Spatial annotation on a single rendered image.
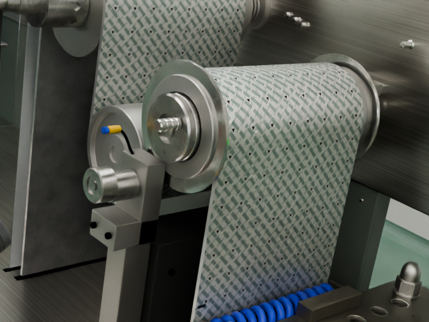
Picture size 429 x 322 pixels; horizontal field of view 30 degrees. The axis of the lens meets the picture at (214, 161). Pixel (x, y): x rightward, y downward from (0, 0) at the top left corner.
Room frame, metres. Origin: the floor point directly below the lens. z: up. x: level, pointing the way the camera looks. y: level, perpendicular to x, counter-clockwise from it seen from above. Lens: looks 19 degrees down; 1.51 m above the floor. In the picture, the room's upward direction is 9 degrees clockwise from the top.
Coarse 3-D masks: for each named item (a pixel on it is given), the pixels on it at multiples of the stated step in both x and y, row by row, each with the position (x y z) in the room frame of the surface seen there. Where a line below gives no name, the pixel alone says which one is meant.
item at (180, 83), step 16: (176, 80) 0.85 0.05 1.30; (192, 80) 0.83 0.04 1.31; (192, 96) 0.83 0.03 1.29; (208, 112) 0.81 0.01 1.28; (208, 128) 0.80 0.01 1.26; (208, 144) 0.80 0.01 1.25; (192, 160) 0.82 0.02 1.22; (208, 160) 0.80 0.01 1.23; (176, 176) 0.83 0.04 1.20; (192, 176) 0.81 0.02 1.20
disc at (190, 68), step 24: (168, 72) 0.87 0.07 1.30; (192, 72) 0.84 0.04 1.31; (144, 96) 0.89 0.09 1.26; (216, 96) 0.81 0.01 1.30; (144, 120) 0.89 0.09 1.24; (216, 120) 0.80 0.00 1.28; (144, 144) 0.88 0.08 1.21; (216, 144) 0.80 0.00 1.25; (216, 168) 0.79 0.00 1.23; (192, 192) 0.82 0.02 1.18
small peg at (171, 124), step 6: (156, 120) 0.80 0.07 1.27; (162, 120) 0.80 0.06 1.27; (168, 120) 0.80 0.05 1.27; (174, 120) 0.81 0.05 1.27; (180, 120) 0.81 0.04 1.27; (156, 126) 0.80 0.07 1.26; (162, 126) 0.79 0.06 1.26; (168, 126) 0.80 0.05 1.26; (174, 126) 0.80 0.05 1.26; (180, 126) 0.81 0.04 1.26
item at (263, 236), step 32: (224, 192) 0.81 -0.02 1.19; (256, 192) 0.84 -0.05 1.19; (288, 192) 0.88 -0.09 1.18; (320, 192) 0.93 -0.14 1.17; (224, 224) 0.82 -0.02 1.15; (256, 224) 0.85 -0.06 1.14; (288, 224) 0.89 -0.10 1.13; (320, 224) 0.93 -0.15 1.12; (224, 256) 0.82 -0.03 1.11; (256, 256) 0.86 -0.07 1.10; (288, 256) 0.90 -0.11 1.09; (320, 256) 0.94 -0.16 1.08; (224, 288) 0.83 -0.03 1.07; (256, 288) 0.87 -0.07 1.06; (288, 288) 0.91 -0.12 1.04; (192, 320) 0.80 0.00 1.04
